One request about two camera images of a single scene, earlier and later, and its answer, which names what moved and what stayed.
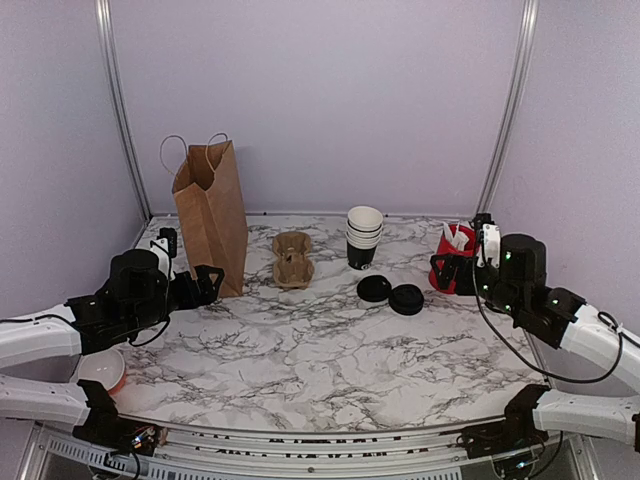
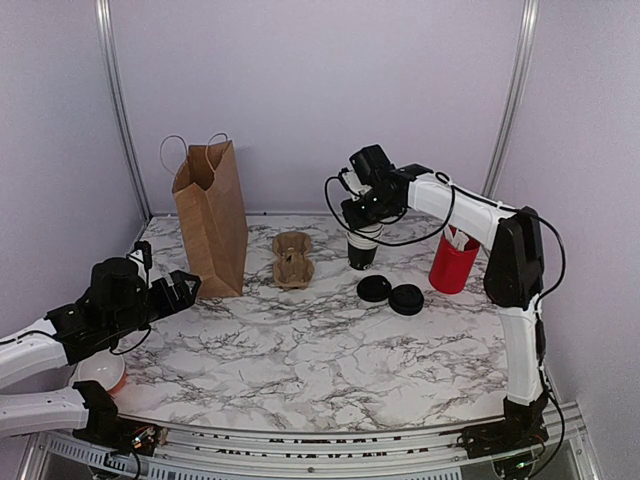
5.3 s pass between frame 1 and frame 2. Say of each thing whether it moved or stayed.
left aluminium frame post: stayed
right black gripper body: moved
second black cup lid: stayed
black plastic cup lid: stayed
